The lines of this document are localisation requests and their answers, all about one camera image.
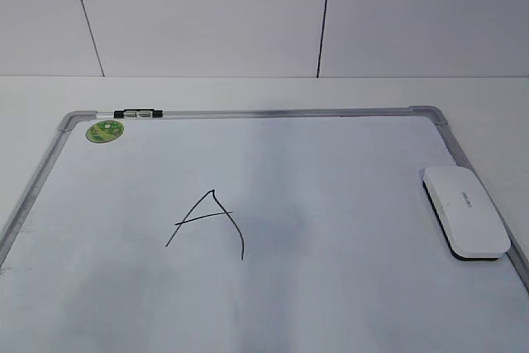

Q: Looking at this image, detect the white whiteboard eraser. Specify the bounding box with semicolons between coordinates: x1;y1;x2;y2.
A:
422;165;511;261

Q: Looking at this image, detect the round green magnet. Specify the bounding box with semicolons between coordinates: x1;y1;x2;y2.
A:
85;120;125;144

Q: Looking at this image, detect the white aluminium-framed whiteboard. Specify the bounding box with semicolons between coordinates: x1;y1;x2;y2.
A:
1;106;528;352

